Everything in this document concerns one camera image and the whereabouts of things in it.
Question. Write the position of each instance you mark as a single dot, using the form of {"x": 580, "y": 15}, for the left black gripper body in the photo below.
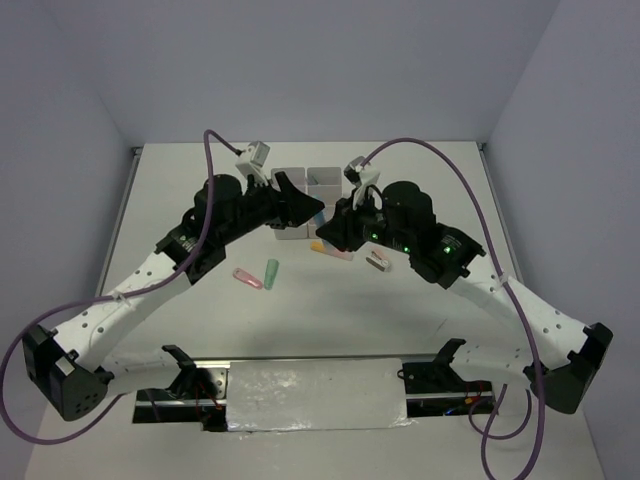
{"x": 264, "y": 207}

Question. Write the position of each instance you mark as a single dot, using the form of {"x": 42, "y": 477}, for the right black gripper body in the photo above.
{"x": 365, "y": 224}

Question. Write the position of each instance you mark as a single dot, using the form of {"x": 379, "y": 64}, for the orange pink highlighter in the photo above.
{"x": 319, "y": 247}

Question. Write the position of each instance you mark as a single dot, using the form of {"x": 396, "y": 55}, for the blue highlighter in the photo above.
{"x": 319, "y": 219}

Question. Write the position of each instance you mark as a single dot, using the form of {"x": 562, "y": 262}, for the pink stapler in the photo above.
{"x": 378, "y": 260}

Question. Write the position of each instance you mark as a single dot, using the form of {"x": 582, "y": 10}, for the green highlighter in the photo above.
{"x": 271, "y": 272}

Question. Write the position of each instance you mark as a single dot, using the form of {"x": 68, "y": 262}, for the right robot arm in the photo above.
{"x": 554, "y": 356}

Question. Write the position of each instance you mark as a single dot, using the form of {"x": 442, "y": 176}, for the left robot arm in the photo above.
{"x": 73, "y": 364}

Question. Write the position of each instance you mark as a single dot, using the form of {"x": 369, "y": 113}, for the right white organizer tray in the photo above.
{"x": 330, "y": 190}

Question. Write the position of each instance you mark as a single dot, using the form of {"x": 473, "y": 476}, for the silver foil cover plate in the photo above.
{"x": 315, "y": 395}

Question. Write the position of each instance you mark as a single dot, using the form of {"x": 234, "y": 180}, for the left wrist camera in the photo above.
{"x": 251, "y": 161}

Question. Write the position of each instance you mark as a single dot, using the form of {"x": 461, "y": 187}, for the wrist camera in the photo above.
{"x": 362, "y": 176}
{"x": 251, "y": 161}

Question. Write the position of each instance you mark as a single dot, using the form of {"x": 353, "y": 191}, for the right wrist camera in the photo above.
{"x": 362, "y": 176}

